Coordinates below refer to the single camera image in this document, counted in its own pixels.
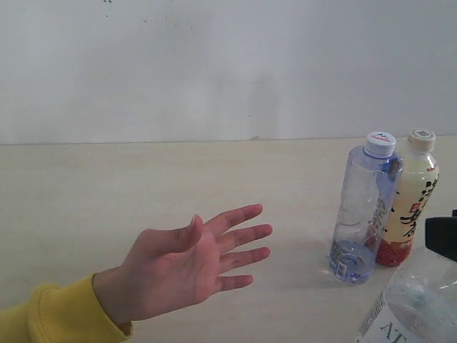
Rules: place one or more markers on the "clear bottle with white label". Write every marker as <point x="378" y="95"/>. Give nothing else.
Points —
<point x="417" y="305"/>

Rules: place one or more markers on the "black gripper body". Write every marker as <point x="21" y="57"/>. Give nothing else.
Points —
<point x="441" y="235"/>

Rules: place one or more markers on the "clear blue-tinted water bottle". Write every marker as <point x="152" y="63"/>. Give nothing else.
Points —
<point x="371" y="178"/>

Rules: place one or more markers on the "bare open human hand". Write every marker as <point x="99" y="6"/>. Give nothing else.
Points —
<point x="168" y="270"/>

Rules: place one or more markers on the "cream tea bottle beige cap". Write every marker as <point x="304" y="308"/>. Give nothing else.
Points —
<point x="418" y="180"/>

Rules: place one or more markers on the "yellow sleeved forearm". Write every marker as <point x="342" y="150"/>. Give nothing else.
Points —
<point x="62" y="314"/>

